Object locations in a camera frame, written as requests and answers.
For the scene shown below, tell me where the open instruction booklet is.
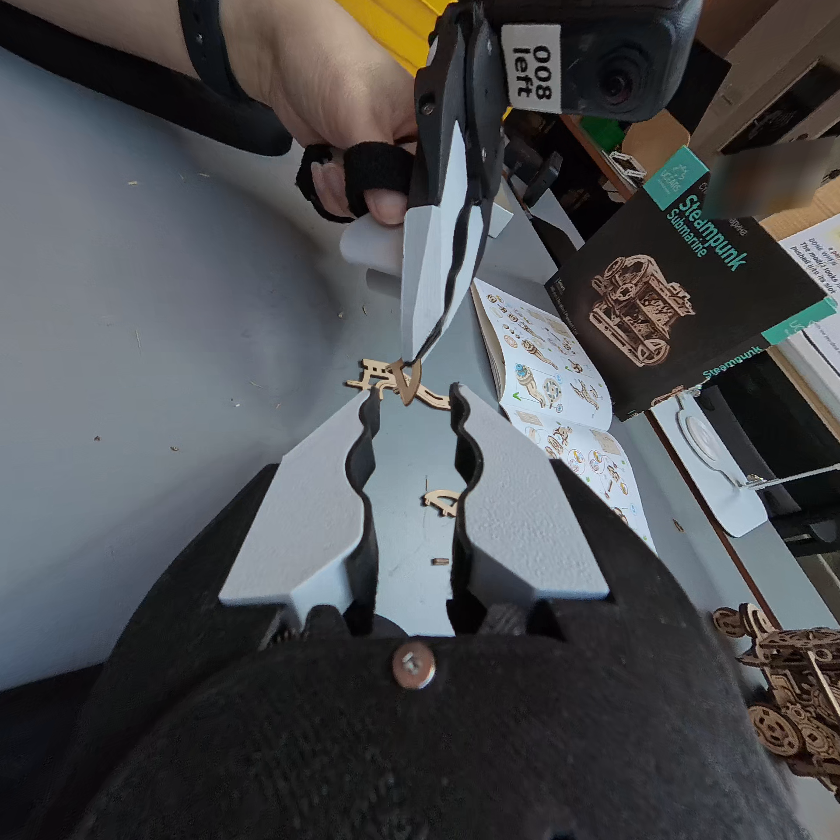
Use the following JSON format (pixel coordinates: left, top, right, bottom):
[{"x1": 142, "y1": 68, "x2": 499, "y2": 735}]
[{"x1": 471, "y1": 277, "x2": 658, "y2": 553}]

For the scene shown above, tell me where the black wrist band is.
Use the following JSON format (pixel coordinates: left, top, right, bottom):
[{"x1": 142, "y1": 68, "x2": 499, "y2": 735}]
[{"x1": 177, "y1": 0, "x2": 258, "y2": 105}]

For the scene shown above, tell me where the white stand base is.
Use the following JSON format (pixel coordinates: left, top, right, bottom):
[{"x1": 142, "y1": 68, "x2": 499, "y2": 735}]
[{"x1": 651, "y1": 392, "x2": 770, "y2": 540}]

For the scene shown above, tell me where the assembled wooden model vehicle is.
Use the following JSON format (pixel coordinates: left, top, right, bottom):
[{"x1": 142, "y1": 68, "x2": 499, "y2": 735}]
[{"x1": 712, "y1": 602, "x2": 840, "y2": 781}]

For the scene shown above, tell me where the black model kit box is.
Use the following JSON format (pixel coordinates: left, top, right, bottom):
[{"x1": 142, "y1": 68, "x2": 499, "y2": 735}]
[{"x1": 543, "y1": 146, "x2": 840, "y2": 422}]

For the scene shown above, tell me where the curved wooden model part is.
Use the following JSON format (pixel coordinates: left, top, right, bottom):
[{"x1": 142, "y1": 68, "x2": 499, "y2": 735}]
[{"x1": 392, "y1": 358, "x2": 425, "y2": 408}]

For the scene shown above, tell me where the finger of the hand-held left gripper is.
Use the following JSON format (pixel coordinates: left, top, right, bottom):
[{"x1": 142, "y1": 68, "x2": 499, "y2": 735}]
[
  {"x1": 412, "y1": 197, "x2": 501, "y2": 368},
  {"x1": 400, "y1": 121, "x2": 471, "y2": 366}
]

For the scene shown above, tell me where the person's left forearm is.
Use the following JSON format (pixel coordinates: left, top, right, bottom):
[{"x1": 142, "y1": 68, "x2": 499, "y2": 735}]
[{"x1": 39, "y1": 0, "x2": 231, "y2": 89}]

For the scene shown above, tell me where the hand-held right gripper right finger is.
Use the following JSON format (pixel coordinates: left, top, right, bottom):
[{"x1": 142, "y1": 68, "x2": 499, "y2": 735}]
[{"x1": 448, "y1": 382, "x2": 613, "y2": 632}]

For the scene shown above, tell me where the white clip bar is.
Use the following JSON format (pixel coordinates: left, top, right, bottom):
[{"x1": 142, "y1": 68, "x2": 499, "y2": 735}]
[{"x1": 769, "y1": 325, "x2": 840, "y2": 389}]

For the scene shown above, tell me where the green plastic object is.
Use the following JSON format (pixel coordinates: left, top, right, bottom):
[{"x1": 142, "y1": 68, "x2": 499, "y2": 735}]
[{"x1": 576, "y1": 117, "x2": 626, "y2": 157}]

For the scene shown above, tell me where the thin metal rod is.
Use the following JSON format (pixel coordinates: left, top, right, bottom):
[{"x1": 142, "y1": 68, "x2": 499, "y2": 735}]
[{"x1": 740, "y1": 461, "x2": 840, "y2": 491}]

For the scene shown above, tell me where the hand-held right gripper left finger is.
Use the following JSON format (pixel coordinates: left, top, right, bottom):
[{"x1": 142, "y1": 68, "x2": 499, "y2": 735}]
[{"x1": 218, "y1": 392, "x2": 383, "y2": 635}]

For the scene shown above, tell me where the yellow plastic bin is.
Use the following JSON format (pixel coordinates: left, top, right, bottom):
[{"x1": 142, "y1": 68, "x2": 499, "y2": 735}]
[{"x1": 353, "y1": 0, "x2": 455, "y2": 61}]

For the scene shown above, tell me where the white instruction sheet board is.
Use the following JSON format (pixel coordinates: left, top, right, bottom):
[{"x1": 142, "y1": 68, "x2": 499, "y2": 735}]
[{"x1": 760, "y1": 209, "x2": 840, "y2": 398}]

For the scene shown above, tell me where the brown rounded cardboard piece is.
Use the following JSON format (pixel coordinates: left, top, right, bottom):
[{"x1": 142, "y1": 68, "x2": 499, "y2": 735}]
[{"x1": 622, "y1": 110, "x2": 691, "y2": 186}]

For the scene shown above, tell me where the grey machine housing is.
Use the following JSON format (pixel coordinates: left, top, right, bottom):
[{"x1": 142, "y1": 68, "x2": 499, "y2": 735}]
[{"x1": 689, "y1": 0, "x2": 840, "y2": 158}]

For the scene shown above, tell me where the notched wooden model part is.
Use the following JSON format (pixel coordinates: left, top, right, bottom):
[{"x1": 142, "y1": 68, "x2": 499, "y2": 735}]
[{"x1": 346, "y1": 357, "x2": 455, "y2": 412}]

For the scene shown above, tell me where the person's left hand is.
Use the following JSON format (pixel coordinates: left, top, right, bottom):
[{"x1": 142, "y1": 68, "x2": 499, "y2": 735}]
[{"x1": 220, "y1": 0, "x2": 450, "y2": 227}]

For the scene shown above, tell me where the printed instruction sheet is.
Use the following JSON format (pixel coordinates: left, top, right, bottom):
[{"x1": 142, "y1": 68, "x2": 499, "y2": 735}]
[{"x1": 777, "y1": 211, "x2": 840, "y2": 368}]

